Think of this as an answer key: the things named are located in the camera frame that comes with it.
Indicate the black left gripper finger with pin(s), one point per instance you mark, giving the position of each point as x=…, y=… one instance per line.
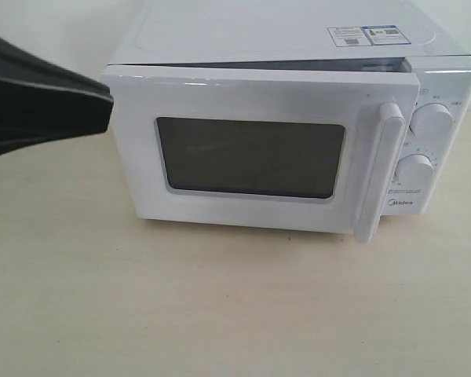
x=20, y=66
x=37, y=109

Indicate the white microwave door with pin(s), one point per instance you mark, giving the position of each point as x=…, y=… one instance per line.
x=299, y=150

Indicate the white control knob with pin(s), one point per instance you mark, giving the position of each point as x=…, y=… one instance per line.
x=414, y=169
x=431, y=121

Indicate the white Midea microwave body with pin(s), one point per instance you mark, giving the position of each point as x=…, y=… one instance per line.
x=293, y=36

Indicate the white blue label sticker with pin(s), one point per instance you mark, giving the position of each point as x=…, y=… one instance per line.
x=379, y=35

